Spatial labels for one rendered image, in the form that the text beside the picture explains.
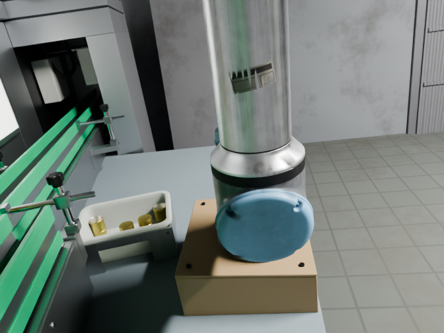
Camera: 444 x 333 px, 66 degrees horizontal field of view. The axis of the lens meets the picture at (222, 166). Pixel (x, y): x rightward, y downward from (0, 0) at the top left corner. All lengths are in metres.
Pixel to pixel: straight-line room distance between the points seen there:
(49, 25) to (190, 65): 1.61
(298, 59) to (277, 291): 2.84
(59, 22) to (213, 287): 1.17
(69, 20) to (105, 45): 0.15
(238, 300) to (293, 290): 0.10
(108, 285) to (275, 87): 0.58
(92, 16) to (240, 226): 1.21
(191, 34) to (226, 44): 2.60
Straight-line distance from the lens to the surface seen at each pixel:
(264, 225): 0.40
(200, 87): 2.92
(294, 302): 0.63
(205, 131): 2.96
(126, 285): 0.78
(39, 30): 1.53
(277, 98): 0.36
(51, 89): 1.67
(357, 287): 1.81
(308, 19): 3.29
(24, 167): 1.06
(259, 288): 0.61
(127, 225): 0.85
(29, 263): 0.59
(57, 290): 0.62
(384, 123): 3.62
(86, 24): 1.49
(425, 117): 3.68
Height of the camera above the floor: 1.22
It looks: 23 degrees down
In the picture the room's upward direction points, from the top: 9 degrees counter-clockwise
